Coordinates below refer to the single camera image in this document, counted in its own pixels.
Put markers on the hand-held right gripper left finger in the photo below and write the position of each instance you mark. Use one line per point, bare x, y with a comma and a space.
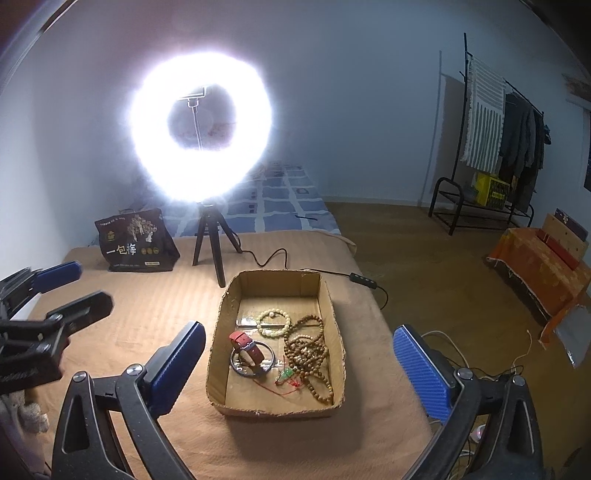
173, 364

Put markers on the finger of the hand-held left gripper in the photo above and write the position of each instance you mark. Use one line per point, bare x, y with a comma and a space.
92, 304
57, 274

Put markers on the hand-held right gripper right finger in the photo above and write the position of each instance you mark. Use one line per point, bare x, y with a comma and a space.
422, 369

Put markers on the thin blue bangle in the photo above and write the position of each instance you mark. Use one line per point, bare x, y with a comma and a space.
272, 357

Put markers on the black printed snack bag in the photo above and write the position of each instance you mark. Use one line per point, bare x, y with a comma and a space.
134, 240

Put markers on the orange covered box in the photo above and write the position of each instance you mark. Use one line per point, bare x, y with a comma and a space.
531, 267

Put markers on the silver foil bag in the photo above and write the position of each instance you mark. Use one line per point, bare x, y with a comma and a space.
577, 332

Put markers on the long red box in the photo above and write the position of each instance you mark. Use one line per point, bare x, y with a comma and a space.
558, 251

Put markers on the black clothes rack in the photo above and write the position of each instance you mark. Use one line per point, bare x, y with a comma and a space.
445, 184

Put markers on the yellow crate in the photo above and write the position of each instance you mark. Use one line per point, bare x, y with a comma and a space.
494, 191

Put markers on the small cardboard box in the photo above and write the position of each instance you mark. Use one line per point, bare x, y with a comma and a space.
563, 235

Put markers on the blue patterned bed sheet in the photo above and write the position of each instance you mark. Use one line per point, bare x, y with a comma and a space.
281, 203

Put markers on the dark hanging clothes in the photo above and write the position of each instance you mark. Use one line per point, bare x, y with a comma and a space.
524, 143

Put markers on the striped towel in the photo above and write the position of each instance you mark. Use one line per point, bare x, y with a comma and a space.
482, 120

